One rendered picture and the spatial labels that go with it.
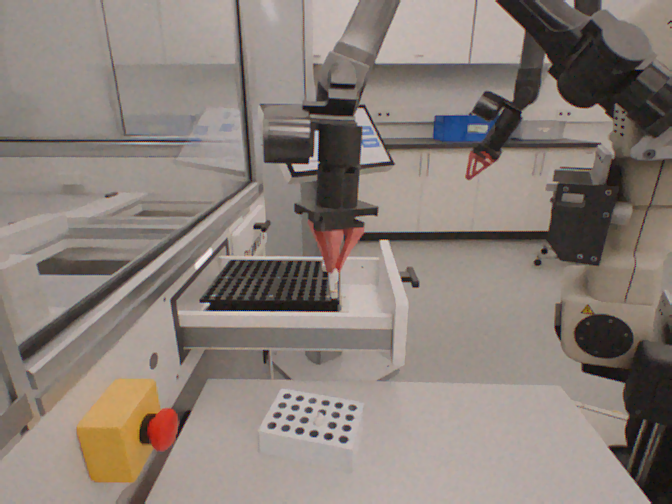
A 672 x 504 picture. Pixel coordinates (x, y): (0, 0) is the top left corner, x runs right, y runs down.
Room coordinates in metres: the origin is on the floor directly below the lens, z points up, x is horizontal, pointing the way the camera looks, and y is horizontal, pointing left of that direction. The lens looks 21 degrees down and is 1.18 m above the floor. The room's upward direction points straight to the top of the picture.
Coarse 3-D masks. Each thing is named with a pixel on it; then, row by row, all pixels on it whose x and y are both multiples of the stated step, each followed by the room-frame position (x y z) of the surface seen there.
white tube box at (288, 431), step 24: (288, 408) 0.43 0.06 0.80; (312, 408) 0.44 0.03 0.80; (336, 408) 0.43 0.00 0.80; (360, 408) 0.43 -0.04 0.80; (264, 432) 0.39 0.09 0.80; (288, 432) 0.39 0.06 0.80; (312, 432) 0.40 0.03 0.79; (336, 432) 0.39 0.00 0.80; (360, 432) 0.42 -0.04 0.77; (288, 456) 0.39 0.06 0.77; (312, 456) 0.38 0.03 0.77; (336, 456) 0.37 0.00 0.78
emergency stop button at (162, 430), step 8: (168, 408) 0.33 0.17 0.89; (160, 416) 0.32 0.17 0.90; (168, 416) 0.32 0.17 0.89; (176, 416) 0.33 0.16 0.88; (152, 424) 0.31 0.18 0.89; (160, 424) 0.31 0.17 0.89; (168, 424) 0.31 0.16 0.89; (176, 424) 0.33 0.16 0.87; (152, 432) 0.30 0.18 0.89; (160, 432) 0.30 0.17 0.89; (168, 432) 0.31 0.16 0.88; (176, 432) 0.32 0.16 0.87; (152, 440) 0.30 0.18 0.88; (160, 440) 0.30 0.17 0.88; (168, 440) 0.31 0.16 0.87; (160, 448) 0.30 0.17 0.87
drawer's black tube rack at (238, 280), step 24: (240, 264) 0.72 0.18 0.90; (264, 264) 0.71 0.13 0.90; (288, 264) 0.72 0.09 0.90; (312, 264) 0.71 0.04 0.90; (216, 288) 0.60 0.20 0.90; (240, 288) 0.60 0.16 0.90; (264, 288) 0.60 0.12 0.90; (288, 288) 0.60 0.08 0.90; (312, 288) 0.61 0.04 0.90; (336, 312) 0.57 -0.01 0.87
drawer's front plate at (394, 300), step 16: (384, 240) 0.78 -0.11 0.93; (384, 256) 0.68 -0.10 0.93; (384, 272) 0.65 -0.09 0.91; (384, 288) 0.64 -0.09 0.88; (400, 288) 0.54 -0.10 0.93; (384, 304) 0.63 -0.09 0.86; (400, 304) 0.50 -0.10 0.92; (400, 320) 0.50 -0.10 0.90; (400, 336) 0.50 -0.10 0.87; (400, 352) 0.50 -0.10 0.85
